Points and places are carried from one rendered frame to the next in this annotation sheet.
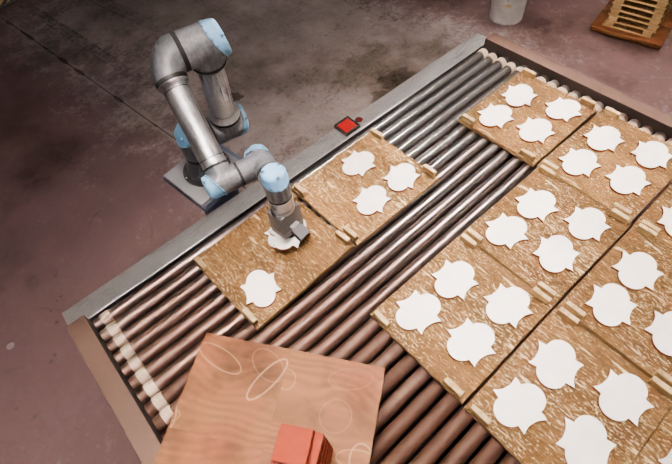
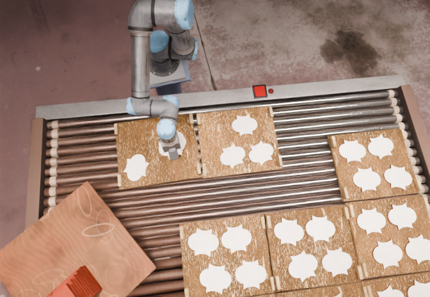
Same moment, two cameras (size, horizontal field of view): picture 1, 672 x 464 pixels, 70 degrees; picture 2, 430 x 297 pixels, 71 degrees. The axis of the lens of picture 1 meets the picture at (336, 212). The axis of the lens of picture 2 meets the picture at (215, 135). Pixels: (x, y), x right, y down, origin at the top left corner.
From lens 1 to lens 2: 0.69 m
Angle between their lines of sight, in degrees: 22
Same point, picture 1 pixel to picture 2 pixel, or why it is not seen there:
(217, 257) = (127, 130)
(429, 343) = (195, 262)
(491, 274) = (258, 250)
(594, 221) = (342, 264)
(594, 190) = (361, 244)
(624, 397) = not seen: outside the picture
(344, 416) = (119, 276)
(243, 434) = (69, 249)
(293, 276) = (157, 172)
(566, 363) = not seen: outside the picture
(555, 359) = not seen: outside the picture
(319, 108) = (286, 29)
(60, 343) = (61, 84)
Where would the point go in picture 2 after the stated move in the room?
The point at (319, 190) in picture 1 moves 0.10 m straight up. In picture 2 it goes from (210, 127) to (210, 120)
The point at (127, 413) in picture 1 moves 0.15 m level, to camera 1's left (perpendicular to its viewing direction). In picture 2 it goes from (32, 189) to (7, 175)
